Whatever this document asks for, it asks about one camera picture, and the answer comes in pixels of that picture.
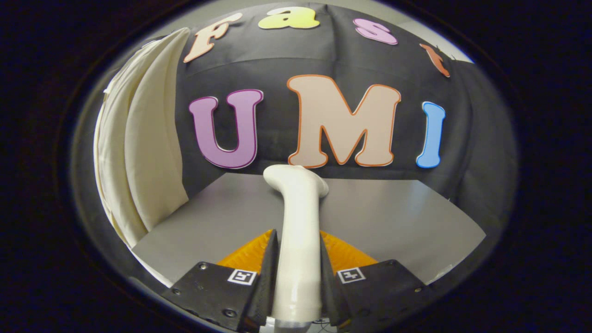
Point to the white cabinet with grey top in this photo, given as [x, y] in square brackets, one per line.
[393, 217]

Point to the cream button shirt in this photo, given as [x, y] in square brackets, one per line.
[148, 152]

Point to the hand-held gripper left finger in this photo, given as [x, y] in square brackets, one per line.
[266, 277]

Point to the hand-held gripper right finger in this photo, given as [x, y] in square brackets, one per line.
[327, 282]

